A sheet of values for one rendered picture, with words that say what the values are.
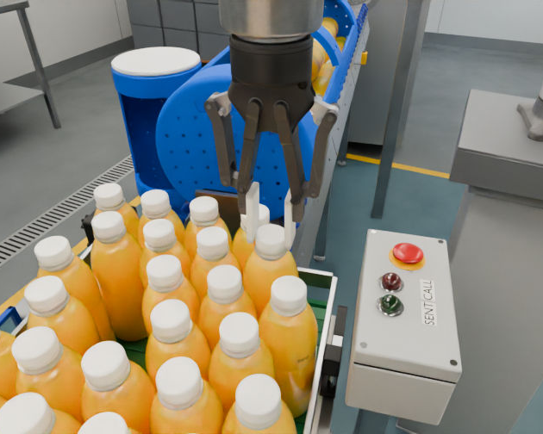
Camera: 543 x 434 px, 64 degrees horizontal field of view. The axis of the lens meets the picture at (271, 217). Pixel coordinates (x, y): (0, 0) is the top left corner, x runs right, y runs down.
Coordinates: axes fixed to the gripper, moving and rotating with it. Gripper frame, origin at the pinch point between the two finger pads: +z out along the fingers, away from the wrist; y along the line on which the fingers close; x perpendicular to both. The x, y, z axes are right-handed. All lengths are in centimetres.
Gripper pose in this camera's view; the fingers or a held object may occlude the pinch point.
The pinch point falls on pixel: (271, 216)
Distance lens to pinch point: 50.3
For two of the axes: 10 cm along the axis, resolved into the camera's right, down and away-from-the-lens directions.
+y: -9.7, -1.4, 2.0
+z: 0.0, 8.0, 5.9
